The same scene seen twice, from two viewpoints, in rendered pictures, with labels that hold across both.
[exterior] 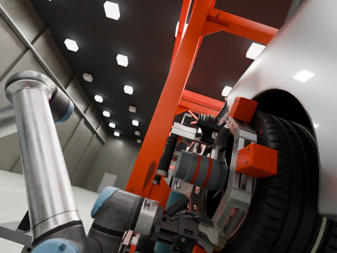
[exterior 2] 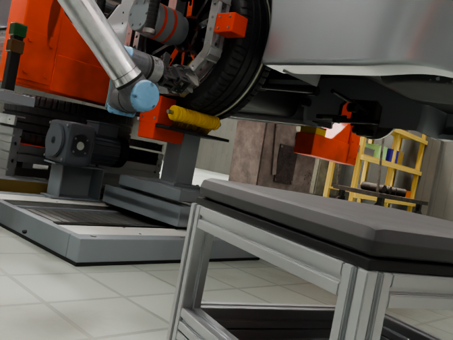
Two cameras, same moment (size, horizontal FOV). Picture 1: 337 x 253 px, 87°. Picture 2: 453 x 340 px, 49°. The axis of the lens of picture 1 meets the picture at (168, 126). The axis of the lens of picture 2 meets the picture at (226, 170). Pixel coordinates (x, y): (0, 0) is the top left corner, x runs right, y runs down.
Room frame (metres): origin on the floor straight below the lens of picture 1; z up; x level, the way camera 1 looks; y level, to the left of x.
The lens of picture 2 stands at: (-0.80, 1.02, 0.37)
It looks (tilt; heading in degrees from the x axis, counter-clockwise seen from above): 1 degrees down; 312
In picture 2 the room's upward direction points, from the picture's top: 11 degrees clockwise
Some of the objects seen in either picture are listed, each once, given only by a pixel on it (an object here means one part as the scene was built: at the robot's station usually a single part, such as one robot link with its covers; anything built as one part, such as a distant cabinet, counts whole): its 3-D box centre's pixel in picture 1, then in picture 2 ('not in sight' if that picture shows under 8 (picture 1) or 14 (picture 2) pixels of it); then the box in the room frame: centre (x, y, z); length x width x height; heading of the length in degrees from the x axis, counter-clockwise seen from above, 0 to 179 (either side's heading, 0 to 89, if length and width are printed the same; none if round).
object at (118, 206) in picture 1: (118, 208); (130, 63); (0.57, 0.06, 0.62); 0.12 x 0.09 x 0.10; 90
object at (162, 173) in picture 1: (168, 154); (152, 11); (0.63, -0.03, 0.83); 0.04 x 0.04 x 0.16
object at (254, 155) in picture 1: (255, 161); (230, 25); (0.48, -0.27, 0.85); 0.09 x 0.08 x 0.07; 0
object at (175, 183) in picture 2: not in sight; (179, 162); (0.80, -0.44, 0.32); 0.40 x 0.30 x 0.28; 0
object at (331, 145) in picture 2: not in sight; (324, 136); (1.30, -2.34, 0.69); 0.52 x 0.17 x 0.35; 90
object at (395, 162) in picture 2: not in sight; (383, 144); (3.11, -7.11, 1.14); 2.52 x 0.69 x 2.28; 87
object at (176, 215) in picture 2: not in sight; (171, 206); (0.80, -0.44, 0.13); 0.50 x 0.36 x 0.10; 0
